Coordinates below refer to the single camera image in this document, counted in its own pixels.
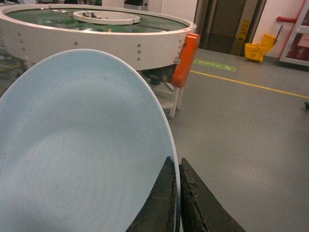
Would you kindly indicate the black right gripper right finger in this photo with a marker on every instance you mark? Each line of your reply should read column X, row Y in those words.
column 200, row 210

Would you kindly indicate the white round conveyor machine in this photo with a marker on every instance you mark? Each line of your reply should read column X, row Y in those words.
column 150, row 43

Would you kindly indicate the yellow wet floor sign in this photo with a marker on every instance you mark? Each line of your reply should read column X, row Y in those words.
column 243, row 30

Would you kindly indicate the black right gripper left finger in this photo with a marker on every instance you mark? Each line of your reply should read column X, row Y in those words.
column 158, row 212

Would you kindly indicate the orange machine guard cover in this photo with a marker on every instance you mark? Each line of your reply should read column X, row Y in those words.
column 187, row 56

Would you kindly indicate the yellow mop bucket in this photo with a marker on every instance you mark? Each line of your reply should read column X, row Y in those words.
column 257, row 51

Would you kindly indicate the light blue round plate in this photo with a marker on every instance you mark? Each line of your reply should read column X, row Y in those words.
column 82, row 141

